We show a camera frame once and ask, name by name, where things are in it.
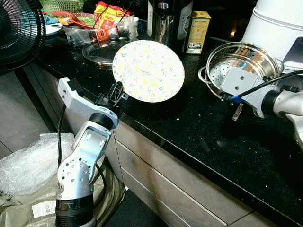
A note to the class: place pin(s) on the glass pot lid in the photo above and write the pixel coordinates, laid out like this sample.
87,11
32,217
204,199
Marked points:
97,54

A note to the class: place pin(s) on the clear bubble wrap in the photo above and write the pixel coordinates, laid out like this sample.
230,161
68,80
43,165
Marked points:
28,165

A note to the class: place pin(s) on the clear plastic bag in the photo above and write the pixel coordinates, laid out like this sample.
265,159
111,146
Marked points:
75,35

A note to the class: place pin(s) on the yellow red snack packet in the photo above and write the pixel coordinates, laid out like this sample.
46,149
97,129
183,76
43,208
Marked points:
111,13

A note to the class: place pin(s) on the black electric fan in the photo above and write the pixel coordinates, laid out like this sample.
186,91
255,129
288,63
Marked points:
19,28

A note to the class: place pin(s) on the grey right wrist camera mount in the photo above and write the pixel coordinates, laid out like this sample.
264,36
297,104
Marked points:
241,80

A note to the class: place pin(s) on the teal cloth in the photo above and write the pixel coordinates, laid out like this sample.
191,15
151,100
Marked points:
51,19

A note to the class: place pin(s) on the stainless steel steamer pot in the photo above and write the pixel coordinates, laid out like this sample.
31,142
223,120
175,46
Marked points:
241,56

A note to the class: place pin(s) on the white paper label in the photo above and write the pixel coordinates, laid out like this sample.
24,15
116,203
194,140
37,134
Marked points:
44,209

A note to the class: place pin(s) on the green plastic basket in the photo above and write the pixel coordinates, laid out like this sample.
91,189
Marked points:
61,5

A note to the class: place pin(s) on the yellow tin box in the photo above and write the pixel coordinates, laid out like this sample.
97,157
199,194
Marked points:
199,30

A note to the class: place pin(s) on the large white appliance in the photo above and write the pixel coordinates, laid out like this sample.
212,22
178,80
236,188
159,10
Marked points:
274,23

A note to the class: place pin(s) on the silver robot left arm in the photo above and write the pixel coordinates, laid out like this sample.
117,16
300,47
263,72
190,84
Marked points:
80,165

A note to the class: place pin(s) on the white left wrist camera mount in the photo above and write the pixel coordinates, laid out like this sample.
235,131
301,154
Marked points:
75,101

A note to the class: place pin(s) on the blue tape wrap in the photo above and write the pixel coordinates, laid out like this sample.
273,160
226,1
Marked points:
237,100

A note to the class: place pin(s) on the white floral plate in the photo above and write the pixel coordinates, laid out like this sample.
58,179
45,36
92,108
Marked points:
149,71

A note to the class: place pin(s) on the black silver coffee machine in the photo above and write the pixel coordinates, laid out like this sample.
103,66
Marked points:
165,23

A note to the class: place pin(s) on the olive green bag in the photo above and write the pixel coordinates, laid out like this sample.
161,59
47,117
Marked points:
23,213

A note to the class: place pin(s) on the red plate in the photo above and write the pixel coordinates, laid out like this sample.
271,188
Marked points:
84,20

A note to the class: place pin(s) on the orange black packet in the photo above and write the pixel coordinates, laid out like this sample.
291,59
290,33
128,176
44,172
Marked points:
102,34

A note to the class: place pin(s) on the plain white plate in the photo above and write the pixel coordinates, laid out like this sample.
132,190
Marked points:
54,29

